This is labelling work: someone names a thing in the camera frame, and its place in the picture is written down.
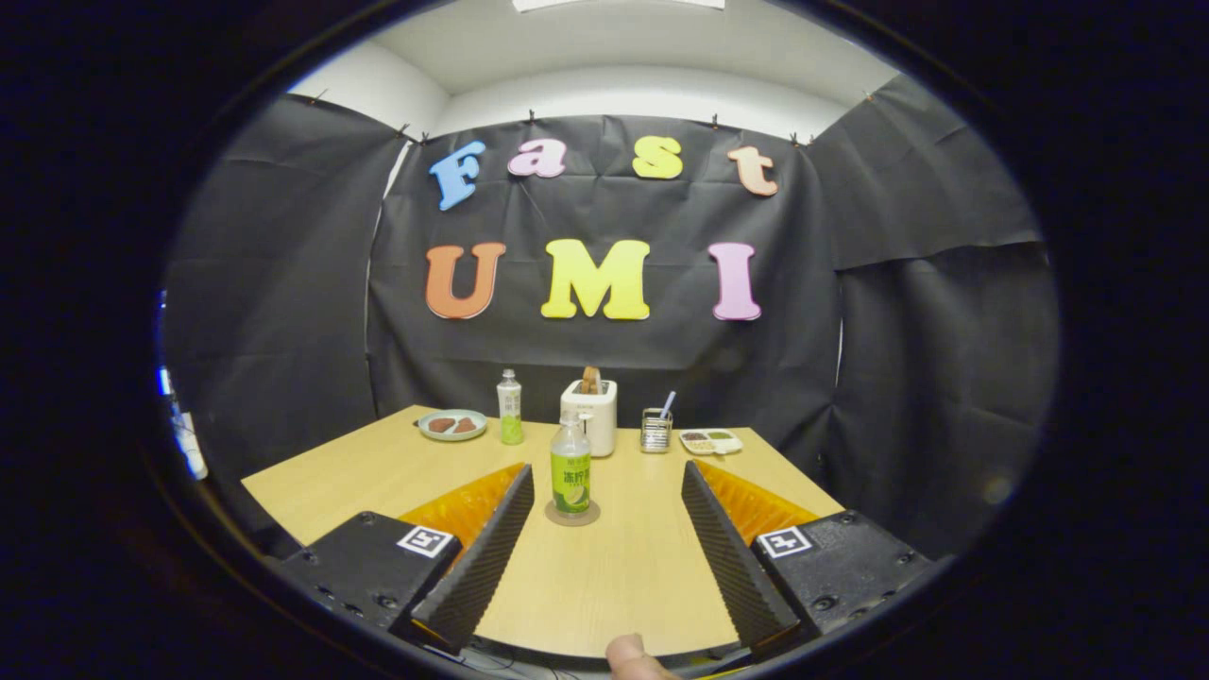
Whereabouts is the white toaster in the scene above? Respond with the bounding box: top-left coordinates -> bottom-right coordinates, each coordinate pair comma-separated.
560,379 -> 619,458

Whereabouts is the wooden table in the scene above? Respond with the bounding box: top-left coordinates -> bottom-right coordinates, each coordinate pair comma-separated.
241,404 -> 844,659

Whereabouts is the pale green plate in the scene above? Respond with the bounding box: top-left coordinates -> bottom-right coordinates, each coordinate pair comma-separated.
417,409 -> 489,442

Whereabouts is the green label juice bottle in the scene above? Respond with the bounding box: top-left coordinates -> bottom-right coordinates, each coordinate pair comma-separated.
551,410 -> 593,517

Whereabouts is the slim capped green bottle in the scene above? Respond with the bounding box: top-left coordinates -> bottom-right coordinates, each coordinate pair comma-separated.
497,368 -> 524,446

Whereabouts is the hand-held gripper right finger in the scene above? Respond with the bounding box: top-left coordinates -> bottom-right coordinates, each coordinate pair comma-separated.
680,460 -> 936,653

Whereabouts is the black backdrop cloth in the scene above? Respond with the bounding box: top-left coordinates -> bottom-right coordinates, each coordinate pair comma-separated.
161,74 -> 1061,558

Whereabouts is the ceiling light panel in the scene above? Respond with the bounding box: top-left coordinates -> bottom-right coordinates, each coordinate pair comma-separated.
512,0 -> 726,12

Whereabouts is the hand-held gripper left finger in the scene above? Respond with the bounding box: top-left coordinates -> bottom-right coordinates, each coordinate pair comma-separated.
279,463 -> 536,655

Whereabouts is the white divided tray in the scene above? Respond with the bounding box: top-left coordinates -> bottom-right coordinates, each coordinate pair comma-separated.
678,428 -> 744,456

